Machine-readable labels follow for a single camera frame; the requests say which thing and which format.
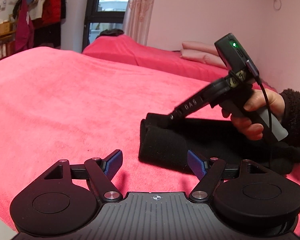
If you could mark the dark framed window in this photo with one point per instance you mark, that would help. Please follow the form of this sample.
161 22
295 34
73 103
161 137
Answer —
101 15

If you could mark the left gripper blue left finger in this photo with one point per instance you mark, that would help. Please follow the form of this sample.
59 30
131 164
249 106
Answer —
112 163

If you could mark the black sleeved right forearm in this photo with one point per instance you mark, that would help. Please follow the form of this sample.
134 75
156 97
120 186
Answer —
291 116

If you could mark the hanging clothes on rack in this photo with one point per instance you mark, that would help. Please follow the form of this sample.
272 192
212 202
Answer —
38 23

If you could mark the wooden shelf unit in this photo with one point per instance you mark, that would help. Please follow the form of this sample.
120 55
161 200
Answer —
7 37

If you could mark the lower pink pillow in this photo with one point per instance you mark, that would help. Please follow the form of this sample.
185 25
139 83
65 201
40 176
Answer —
202 57

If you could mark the near bed pink blanket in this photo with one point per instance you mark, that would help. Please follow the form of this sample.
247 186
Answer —
59 104

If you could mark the black pants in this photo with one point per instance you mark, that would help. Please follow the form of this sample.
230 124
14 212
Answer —
165 143

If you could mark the pink patterned curtain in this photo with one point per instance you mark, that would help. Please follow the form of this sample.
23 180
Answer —
137 20

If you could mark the dark item on far bed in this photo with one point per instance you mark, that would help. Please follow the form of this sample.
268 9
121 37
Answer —
111 32

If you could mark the pink pillow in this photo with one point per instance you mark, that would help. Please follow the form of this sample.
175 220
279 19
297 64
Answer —
199 46
202 57

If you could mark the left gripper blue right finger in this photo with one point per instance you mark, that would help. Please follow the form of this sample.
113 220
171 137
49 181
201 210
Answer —
198 166

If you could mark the far bed red blanket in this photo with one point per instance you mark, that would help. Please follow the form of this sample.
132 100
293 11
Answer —
124 49

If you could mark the upper pink pillow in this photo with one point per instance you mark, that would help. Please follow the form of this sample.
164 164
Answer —
199 46

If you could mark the person right hand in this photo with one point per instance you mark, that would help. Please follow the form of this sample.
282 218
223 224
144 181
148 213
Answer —
257 114

